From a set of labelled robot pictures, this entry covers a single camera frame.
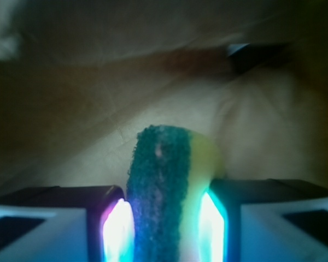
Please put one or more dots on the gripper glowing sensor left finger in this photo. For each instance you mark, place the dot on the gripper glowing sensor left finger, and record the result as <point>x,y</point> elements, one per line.
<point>66,224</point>

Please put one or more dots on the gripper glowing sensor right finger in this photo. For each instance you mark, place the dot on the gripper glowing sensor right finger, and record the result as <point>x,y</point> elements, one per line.
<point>264,220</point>

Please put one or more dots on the green and yellow sponge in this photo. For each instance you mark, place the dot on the green and yellow sponge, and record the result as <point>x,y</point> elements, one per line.
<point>169,177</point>

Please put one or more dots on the brown paper bag liner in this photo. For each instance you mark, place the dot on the brown paper bag liner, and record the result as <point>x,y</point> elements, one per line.
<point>80,79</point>

